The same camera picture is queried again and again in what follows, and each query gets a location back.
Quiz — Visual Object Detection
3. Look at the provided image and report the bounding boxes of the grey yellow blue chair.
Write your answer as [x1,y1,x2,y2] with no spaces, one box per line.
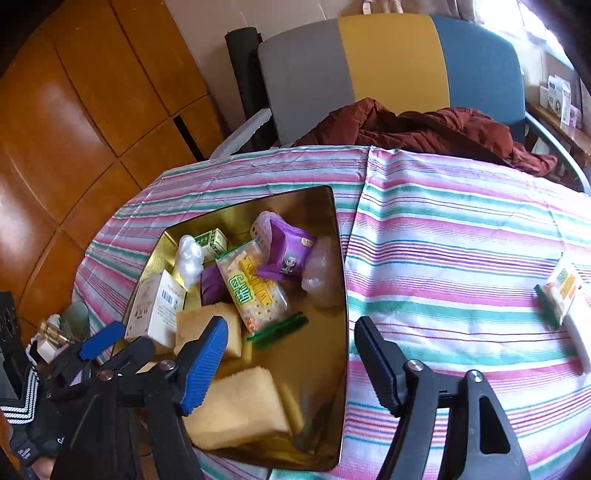
[210,13,591,195]

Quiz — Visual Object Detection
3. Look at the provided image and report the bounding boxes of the yellow sponge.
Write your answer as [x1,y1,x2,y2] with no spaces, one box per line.
[174,302,244,361]
[184,367,293,450]

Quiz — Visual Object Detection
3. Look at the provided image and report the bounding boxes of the wooden wardrobe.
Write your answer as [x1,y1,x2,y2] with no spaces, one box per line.
[0,0,227,333]

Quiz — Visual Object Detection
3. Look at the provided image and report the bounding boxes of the glass jar gold lid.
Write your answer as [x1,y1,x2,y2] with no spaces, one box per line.
[37,318,70,344]

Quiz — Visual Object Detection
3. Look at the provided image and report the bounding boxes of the pink dotted packet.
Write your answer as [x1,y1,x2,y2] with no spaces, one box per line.
[252,211,280,252]

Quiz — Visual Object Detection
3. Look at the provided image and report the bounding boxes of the purple snack packet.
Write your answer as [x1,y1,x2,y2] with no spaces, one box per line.
[256,216,318,282]
[200,264,228,306]

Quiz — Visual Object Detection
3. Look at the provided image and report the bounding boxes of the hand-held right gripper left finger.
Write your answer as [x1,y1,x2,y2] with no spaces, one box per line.
[51,315,230,480]

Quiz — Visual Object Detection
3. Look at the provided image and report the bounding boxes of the black rolled mat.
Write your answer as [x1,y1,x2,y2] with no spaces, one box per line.
[225,27,278,151]

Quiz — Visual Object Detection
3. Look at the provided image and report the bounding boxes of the white carton box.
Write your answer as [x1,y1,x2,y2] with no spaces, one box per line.
[124,270,188,349]

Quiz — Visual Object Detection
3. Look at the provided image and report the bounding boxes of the wooden desk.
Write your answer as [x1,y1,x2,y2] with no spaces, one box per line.
[526,99,591,167]

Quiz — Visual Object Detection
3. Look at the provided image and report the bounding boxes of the person's left hand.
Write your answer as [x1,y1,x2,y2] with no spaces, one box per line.
[0,364,84,468]

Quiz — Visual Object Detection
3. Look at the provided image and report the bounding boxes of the small white carton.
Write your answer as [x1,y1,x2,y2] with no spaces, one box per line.
[34,339,58,363]

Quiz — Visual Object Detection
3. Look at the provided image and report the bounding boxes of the plastic white ball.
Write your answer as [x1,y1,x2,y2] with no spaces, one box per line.
[173,234,205,287]

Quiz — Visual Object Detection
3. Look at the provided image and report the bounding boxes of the green yellow cracker packet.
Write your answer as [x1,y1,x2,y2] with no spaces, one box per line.
[534,265,583,330]
[216,239,291,335]

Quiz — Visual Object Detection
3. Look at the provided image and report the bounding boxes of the red-brown jacket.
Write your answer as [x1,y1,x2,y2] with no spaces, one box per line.
[293,97,559,177]

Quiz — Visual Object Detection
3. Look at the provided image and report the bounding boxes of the rectangular tin box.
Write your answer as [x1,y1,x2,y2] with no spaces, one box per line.
[111,185,349,472]

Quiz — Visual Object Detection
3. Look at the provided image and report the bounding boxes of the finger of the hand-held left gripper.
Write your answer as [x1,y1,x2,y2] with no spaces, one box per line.
[98,336,156,374]
[78,321,126,362]

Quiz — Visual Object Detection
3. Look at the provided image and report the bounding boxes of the small green white box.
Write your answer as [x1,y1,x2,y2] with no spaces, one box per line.
[194,228,229,264]

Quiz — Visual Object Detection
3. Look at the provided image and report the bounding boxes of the green plastic clip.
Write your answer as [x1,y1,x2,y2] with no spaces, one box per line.
[246,311,309,349]

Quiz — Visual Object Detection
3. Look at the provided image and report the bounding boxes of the white carton dark label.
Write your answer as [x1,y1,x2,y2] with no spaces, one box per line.
[547,76,573,127]

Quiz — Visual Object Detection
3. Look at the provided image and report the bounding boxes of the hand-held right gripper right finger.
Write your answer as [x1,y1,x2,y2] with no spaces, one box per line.
[354,316,532,480]

